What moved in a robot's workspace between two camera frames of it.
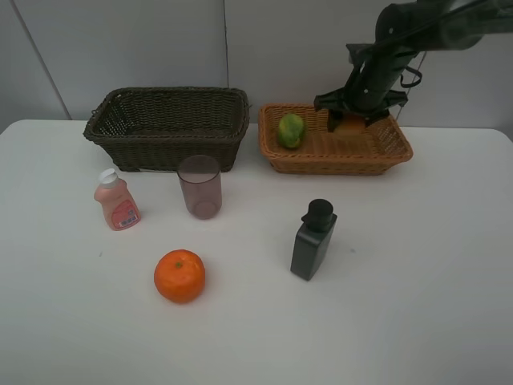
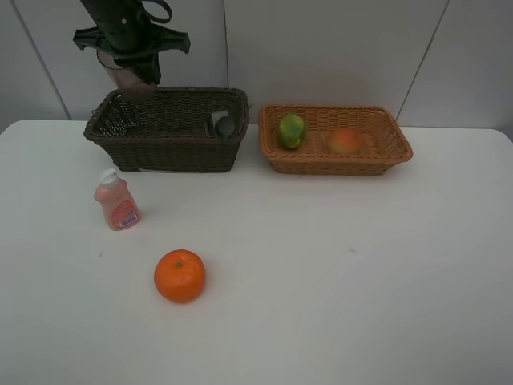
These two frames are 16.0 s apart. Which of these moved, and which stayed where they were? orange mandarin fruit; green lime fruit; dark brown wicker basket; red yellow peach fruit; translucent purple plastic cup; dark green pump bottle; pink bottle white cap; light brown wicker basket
Moved: translucent purple plastic cup; dark green pump bottle; red yellow peach fruit
Stayed: pink bottle white cap; dark brown wicker basket; orange mandarin fruit; green lime fruit; light brown wicker basket
